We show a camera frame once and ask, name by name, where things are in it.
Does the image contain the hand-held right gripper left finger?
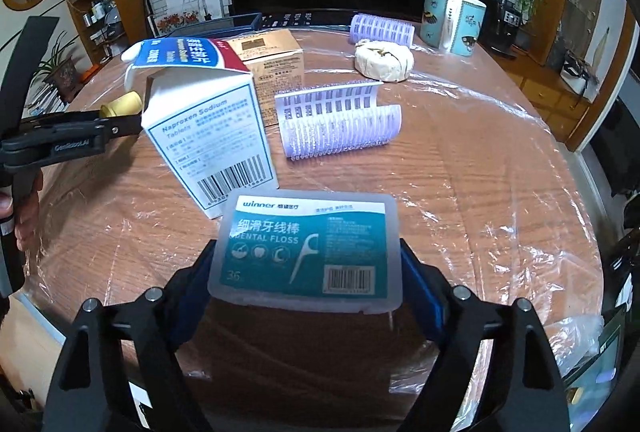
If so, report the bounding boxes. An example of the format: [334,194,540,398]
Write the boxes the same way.
[42,239,221,432]

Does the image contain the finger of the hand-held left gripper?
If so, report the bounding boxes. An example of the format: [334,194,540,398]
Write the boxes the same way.
[22,111,144,138]

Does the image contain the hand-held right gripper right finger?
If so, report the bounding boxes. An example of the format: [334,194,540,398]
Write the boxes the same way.
[400,237,571,432]

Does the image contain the white and blue medicine box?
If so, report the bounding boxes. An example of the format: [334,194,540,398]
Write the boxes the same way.
[121,37,281,220]

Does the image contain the translucent dental floss box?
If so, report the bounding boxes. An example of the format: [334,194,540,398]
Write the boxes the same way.
[207,189,405,314]

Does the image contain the brown cardboard box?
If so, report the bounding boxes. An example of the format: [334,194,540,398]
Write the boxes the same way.
[227,30,307,128]

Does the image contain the paper-wrapped round tea cake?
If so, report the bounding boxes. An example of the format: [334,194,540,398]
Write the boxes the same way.
[354,40,416,83]

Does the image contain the person's left hand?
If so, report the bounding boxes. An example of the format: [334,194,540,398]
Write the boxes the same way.
[0,172,45,243]

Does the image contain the small yellow bottle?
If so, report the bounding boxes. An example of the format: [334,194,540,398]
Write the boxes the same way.
[99,92,142,117]

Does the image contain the potted plant in brown pot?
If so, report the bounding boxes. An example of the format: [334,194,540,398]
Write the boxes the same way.
[30,30,83,103]

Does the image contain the black chair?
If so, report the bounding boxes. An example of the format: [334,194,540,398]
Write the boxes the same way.
[0,15,61,138]

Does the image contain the red flower painting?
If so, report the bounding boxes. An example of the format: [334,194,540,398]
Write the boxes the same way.
[155,12,202,36]

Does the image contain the dark phone with blue case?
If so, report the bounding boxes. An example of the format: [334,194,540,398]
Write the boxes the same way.
[160,12,263,38]

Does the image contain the open purple hair roller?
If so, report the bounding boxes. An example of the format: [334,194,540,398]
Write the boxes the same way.
[274,81,403,160]

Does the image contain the black remote control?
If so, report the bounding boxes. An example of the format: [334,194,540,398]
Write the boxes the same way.
[262,11,351,27]

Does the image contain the wooden sideboard with drawers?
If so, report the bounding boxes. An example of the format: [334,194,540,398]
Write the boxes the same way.
[495,47,601,149]

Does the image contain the closed purple hair roller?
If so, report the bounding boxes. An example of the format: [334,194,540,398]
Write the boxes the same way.
[349,13,416,48]

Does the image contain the blue bird print mug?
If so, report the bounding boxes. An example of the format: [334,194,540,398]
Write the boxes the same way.
[419,0,487,57]

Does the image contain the white handbag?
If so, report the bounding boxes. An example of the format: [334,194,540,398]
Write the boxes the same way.
[560,50,601,103]

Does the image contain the black coffee machine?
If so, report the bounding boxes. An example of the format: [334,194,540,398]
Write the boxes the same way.
[482,0,523,59]

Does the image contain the small green potted plant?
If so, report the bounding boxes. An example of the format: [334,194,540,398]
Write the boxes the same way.
[515,0,547,32]

